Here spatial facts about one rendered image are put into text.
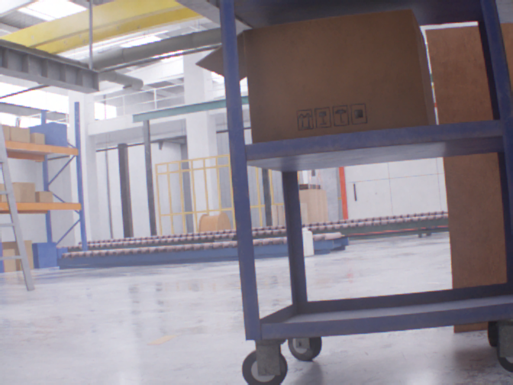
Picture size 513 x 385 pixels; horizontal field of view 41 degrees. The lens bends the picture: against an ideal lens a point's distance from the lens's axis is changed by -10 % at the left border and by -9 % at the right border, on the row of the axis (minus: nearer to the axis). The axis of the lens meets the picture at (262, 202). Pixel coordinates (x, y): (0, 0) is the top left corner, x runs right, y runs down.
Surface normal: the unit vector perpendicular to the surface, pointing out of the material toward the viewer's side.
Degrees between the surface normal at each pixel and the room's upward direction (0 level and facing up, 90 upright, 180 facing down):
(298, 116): 90
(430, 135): 90
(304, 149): 90
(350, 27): 90
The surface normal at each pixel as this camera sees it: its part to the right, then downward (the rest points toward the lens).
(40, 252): 0.93, -0.09
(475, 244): -0.33, 0.00
